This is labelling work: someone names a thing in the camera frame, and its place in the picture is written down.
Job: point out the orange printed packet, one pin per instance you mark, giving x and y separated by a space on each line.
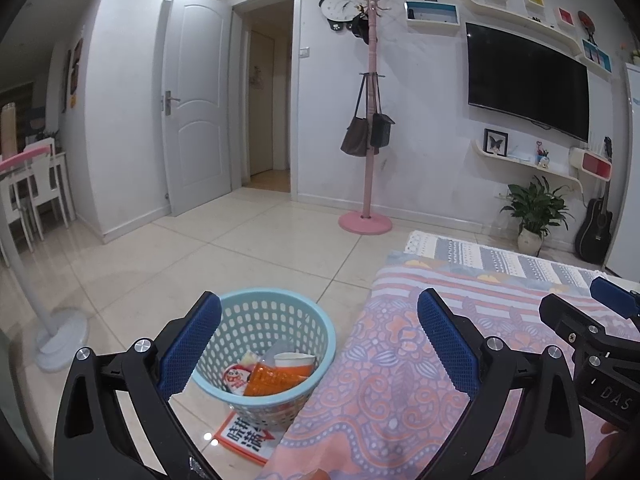
272 380

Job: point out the small colourful figurine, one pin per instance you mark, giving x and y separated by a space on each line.
542 156

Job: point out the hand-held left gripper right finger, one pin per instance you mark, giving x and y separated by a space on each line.
447 345

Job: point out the white chair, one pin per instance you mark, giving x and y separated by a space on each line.
15 210
50 195

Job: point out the tall beige roll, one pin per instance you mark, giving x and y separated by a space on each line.
8 130

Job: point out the white room door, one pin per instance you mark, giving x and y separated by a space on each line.
197 110

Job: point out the white refrigerator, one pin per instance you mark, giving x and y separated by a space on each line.
627 170

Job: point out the grey striped lace cloth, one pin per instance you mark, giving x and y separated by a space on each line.
500 260

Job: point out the black handbag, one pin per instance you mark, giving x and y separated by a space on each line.
382 130

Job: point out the small blue box shelf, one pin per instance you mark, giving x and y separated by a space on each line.
597 55

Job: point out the white curved wall shelf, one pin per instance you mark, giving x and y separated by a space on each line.
525 165

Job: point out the pink patterned blanket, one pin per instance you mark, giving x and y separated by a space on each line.
400 385

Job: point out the pink coat rack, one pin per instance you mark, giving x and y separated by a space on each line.
365 222

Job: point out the green potted plant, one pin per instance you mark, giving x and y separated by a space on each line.
537 205

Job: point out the black flat television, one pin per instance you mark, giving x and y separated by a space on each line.
525 80

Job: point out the long white curved shelf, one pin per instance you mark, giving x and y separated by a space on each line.
545 30

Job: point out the clear plastic wrapper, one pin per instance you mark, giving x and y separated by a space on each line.
277 350

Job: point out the white light switch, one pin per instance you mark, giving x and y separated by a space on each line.
304 52

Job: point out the red and white printed sheet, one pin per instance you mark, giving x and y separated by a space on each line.
240 437

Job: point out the dark framed wall picture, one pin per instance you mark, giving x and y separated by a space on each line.
65 82
78 67

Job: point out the red cube wall shelf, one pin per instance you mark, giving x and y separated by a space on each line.
565 16

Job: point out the framed butterfly picture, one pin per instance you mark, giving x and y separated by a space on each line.
495 143

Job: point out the white and red round packet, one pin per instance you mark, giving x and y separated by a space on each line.
236 379

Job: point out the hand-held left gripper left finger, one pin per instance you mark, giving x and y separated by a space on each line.
192 345

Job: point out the white standing fan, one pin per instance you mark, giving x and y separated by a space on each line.
60 345

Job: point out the blue box wall shelf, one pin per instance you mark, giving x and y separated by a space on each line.
432 12

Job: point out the beige hallway door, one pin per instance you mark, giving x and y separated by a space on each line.
262 125

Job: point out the brown handbag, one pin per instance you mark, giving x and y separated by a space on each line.
355 135

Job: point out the black hat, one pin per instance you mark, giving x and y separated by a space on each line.
360 27

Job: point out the table tennis paddle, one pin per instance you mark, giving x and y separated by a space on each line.
587 22

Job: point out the panda wall clock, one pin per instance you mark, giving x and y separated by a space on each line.
336 5

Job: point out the red and white box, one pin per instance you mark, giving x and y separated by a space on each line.
592 164

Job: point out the light blue plastic basket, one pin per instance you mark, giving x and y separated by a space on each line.
300 320

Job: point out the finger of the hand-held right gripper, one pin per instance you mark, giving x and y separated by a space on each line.
615 295
570 315

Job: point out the black guitar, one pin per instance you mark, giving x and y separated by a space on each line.
594 230

